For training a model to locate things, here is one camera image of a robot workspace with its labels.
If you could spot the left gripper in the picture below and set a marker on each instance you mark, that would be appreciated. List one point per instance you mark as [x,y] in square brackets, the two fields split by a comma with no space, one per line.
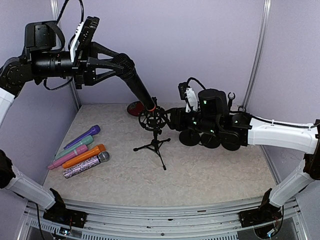
[83,65]

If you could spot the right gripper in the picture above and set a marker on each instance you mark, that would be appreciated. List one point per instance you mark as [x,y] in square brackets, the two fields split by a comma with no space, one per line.
[177,116]

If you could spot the black tripod shock-mount stand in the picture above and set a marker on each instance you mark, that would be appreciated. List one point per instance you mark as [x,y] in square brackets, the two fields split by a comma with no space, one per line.
[154,122]

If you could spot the black stand of orange microphone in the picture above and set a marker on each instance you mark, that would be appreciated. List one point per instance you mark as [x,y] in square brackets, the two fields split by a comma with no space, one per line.
[189,137]

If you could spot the black stand of pink microphone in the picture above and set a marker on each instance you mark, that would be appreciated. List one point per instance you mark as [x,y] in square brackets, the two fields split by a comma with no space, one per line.
[210,141]

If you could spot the black stand of teal microphone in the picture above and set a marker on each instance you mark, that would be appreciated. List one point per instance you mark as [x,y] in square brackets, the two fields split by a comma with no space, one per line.
[233,130]

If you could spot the rhinestone silver microphone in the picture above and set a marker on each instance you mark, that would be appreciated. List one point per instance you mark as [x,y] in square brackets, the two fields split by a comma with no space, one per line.
[87,164]

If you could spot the purple microphone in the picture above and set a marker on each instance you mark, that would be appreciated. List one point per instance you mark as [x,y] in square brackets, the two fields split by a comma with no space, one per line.
[94,130]

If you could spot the teal microphone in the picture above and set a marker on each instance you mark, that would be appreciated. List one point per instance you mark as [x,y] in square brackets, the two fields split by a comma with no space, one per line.
[85,141]

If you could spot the pink microphone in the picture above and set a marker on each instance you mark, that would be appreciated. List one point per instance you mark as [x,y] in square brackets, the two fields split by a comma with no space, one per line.
[79,150]

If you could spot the black stand of purple microphone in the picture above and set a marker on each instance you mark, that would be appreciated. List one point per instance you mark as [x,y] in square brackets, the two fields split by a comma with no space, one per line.
[231,96]

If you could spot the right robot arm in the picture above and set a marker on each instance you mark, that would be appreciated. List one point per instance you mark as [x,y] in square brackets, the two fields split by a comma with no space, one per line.
[212,122]

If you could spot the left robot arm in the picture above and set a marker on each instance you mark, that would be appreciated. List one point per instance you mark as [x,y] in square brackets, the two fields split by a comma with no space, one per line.
[37,122]

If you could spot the red floral plate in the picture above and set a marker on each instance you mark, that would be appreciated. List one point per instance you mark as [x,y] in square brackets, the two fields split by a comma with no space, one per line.
[135,108]

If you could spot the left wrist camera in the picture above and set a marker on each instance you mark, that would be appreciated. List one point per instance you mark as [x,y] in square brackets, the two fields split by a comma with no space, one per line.
[83,35]

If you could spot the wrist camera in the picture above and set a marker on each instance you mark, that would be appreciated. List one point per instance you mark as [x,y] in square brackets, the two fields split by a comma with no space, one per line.
[187,94]
[83,35]

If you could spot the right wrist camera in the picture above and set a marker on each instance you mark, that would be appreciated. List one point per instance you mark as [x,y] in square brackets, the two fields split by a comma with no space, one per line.
[187,94]

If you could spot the front aluminium rail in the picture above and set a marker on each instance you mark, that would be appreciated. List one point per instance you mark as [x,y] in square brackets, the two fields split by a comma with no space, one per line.
[201,222]

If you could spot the right aluminium frame post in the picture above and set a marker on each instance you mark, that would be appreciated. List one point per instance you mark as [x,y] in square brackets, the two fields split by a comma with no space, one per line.
[258,54]

